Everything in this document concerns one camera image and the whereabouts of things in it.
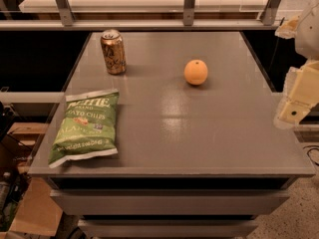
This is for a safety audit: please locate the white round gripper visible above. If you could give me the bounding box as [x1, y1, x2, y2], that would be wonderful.
[274, 2, 319, 129]

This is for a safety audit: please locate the green jalapeno chip bag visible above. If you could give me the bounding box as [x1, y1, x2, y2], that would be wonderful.
[48, 89, 119, 168]

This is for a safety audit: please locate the orange fruit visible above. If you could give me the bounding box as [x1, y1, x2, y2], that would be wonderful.
[184, 60, 208, 86]

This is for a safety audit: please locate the grey drawer cabinet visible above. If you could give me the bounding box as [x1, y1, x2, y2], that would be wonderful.
[30, 32, 315, 238]

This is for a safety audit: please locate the gold soda can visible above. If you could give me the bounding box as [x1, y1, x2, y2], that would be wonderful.
[101, 29, 127, 75]

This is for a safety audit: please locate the brown cardboard box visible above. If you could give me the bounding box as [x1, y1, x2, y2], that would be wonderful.
[0, 122, 63, 239]

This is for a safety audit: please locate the black cable on floor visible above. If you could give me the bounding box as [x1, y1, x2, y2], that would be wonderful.
[302, 144, 319, 166]

